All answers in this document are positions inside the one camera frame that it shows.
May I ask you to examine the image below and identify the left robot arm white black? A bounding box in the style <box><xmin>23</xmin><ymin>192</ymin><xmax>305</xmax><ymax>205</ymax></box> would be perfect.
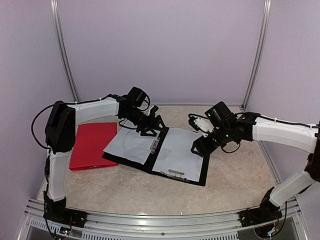
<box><xmin>44</xmin><ymin>87</ymin><xmax>165</xmax><ymax>223</ymax></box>

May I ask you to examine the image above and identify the aluminium frame rail back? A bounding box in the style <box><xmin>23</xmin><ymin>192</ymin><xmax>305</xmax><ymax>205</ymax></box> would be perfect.
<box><xmin>150</xmin><ymin>103</ymin><xmax>242</xmax><ymax>108</ymax></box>

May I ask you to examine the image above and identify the aluminium frame post right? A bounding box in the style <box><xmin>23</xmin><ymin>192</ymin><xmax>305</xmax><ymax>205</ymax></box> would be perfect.
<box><xmin>241</xmin><ymin>0</ymin><xmax>272</xmax><ymax>111</ymax></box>

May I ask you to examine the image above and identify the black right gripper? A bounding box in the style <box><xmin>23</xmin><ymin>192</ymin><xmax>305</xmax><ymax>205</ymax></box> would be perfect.
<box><xmin>190</xmin><ymin>125</ymin><xmax>233</xmax><ymax>158</ymax></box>

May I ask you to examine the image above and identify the aluminium frame post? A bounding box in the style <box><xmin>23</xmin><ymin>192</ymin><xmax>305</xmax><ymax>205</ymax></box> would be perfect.
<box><xmin>241</xmin><ymin>0</ymin><xmax>272</xmax><ymax>111</ymax></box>
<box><xmin>49</xmin><ymin>0</ymin><xmax>80</xmax><ymax>102</ymax></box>

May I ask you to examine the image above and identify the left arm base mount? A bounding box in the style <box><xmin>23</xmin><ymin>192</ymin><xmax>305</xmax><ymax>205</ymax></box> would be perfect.
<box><xmin>43</xmin><ymin>204</ymin><xmax>88</xmax><ymax>228</ymax></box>

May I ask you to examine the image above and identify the white paper sheet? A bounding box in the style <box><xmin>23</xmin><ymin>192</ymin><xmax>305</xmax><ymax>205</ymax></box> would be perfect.
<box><xmin>152</xmin><ymin>128</ymin><xmax>203</xmax><ymax>182</ymax></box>

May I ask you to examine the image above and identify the red clip file folder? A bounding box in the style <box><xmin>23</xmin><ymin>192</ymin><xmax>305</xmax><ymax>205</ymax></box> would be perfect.
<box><xmin>69</xmin><ymin>122</ymin><xmax>118</xmax><ymax>171</ymax></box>

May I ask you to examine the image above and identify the aluminium frame post left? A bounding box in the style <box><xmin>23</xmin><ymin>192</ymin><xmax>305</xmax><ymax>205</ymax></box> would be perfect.
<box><xmin>49</xmin><ymin>0</ymin><xmax>80</xmax><ymax>102</ymax></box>

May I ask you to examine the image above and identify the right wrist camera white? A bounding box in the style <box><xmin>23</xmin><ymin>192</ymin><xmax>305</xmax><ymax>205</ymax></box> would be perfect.
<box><xmin>188</xmin><ymin>113</ymin><xmax>214</xmax><ymax>137</ymax></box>

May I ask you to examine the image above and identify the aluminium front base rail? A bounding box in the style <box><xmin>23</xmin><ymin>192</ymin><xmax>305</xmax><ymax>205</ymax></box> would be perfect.
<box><xmin>17</xmin><ymin>198</ymin><xmax>308</xmax><ymax>240</ymax></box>

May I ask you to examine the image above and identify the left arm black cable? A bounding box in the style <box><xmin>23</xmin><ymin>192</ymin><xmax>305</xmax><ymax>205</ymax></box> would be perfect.
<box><xmin>31</xmin><ymin>104</ymin><xmax>56</xmax><ymax>150</ymax></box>

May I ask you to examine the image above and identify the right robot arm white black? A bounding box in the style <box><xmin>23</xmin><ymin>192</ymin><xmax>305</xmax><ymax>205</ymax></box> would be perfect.
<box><xmin>188</xmin><ymin>101</ymin><xmax>320</xmax><ymax>222</ymax></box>

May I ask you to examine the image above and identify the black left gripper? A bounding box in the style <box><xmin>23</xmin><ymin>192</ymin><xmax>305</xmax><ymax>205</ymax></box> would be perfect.
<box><xmin>123</xmin><ymin>108</ymin><xmax>168</xmax><ymax>137</ymax></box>

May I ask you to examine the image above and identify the black clip file folder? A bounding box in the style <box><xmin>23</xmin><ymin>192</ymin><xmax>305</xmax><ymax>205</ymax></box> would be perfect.
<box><xmin>114</xmin><ymin>127</ymin><xmax>210</xmax><ymax>187</ymax></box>

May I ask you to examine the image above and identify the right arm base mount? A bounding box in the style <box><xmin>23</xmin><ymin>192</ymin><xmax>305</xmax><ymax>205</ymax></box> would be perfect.
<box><xmin>238</xmin><ymin>206</ymin><xmax>283</xmax><ymax>227</ymax></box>

